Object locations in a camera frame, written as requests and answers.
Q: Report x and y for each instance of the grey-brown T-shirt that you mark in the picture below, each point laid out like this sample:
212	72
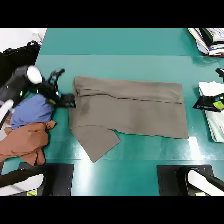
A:
133	110

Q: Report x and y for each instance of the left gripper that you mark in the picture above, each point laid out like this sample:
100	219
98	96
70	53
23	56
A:
67	100

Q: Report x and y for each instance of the blue garment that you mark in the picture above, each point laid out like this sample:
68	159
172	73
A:
31	110

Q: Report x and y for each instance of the heap of clothes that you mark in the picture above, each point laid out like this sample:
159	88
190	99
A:
210	41

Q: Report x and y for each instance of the brown garment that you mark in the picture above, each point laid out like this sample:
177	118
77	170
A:
23	141

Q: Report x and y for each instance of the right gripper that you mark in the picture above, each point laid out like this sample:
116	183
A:
206	102

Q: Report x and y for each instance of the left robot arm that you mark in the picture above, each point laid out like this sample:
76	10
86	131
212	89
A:
32	74

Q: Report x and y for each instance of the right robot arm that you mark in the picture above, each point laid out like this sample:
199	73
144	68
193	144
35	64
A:
200	180

